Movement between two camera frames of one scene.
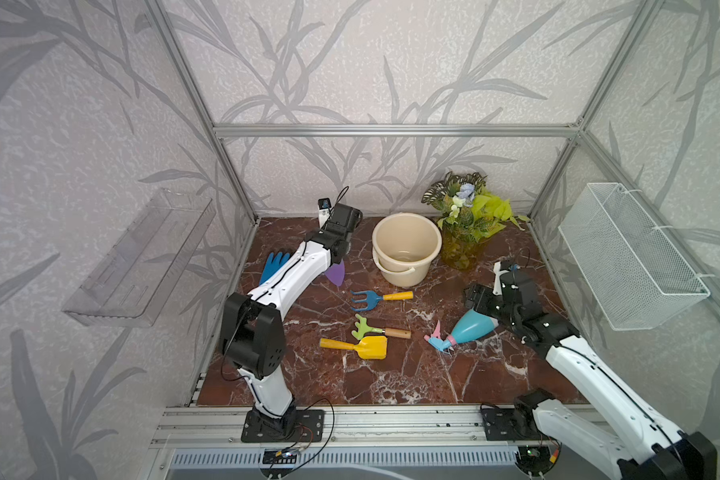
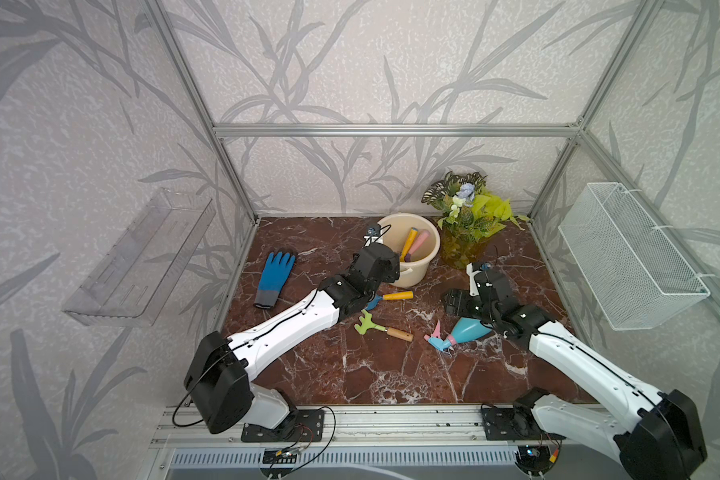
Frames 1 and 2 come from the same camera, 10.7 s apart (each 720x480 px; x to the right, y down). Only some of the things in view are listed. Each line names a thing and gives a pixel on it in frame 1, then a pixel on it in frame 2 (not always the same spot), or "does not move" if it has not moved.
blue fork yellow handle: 372,297 does not move
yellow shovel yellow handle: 370,347 → 409,243
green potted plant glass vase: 471,213 does not move
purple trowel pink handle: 336,273 → 420,239
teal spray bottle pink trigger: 471,326 does not move
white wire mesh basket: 637,276 does not move
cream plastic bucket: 405,245 does not move
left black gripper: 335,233 → 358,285
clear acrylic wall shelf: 132,283 does not move
